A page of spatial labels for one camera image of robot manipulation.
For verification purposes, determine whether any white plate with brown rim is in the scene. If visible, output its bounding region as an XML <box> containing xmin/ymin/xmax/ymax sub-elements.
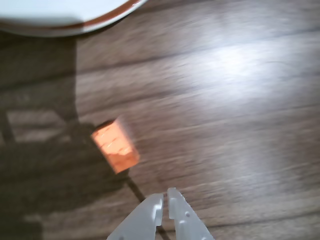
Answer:
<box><xmin>0</xmin><ymin>0</ymin><xmax>148</xmax><ymax>38</ymax></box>

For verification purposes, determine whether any orange lego block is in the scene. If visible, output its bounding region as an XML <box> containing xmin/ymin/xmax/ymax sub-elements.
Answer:
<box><xmin>90</xmin><ymin>115</ymin><xmax>141</xmax><ymax>175</ymax></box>

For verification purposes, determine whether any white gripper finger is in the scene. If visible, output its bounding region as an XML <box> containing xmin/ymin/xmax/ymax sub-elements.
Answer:
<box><xmin>166</xmin><ymin>187</ymin><xmax>214</xmax><ymax>240</ymax></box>
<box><xmin>106</xmin><ymin>193</ymin><xmax>164</xmax><ymax>240</ymax></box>

